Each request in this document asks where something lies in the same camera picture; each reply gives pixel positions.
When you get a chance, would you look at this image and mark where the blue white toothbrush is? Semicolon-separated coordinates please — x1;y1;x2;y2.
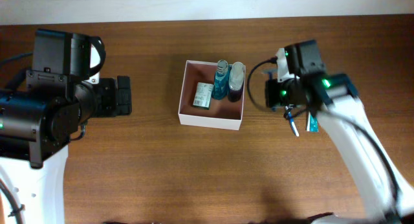
284;106;299;137

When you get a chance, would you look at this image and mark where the teal white toothpaste tube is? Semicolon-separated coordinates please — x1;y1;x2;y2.
306;112;319;133

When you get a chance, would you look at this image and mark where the clear purple soap pump bottle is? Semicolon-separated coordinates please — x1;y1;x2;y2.
228;62;245;102

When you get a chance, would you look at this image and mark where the blue mouthwash bottle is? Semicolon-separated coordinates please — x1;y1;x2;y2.
213;60;229;100

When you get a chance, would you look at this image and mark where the green white small box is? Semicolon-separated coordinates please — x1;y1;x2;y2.
192;82;214;109

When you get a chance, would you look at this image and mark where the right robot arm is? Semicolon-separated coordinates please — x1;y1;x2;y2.
265;40;413;223

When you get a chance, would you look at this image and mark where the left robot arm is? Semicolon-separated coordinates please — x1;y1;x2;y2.
1;29;132;223

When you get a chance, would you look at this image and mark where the white open cardboard box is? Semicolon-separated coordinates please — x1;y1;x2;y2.
178;60;246;131

